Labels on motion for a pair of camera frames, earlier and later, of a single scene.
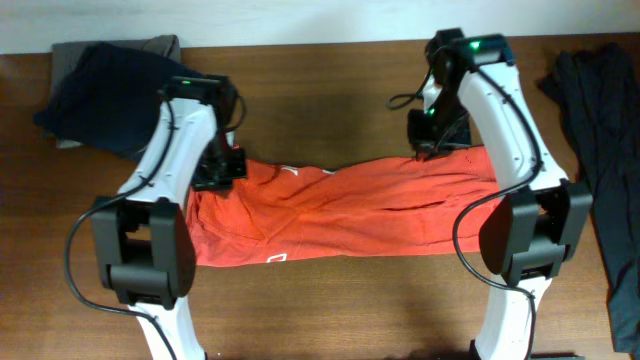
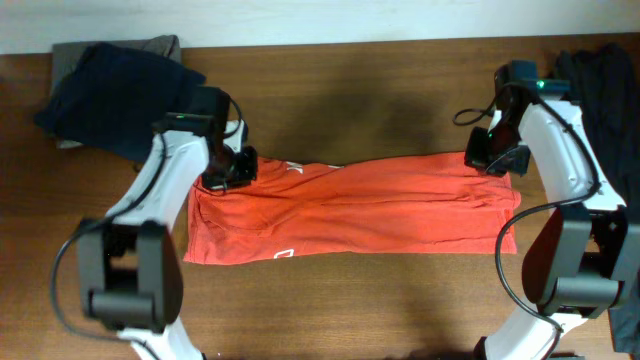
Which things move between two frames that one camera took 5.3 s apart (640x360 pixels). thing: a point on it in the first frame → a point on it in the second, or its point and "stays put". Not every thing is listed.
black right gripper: [422, 142] → [474, 157]
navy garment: [107, 96] stays put
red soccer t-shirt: [435, 205] stays put
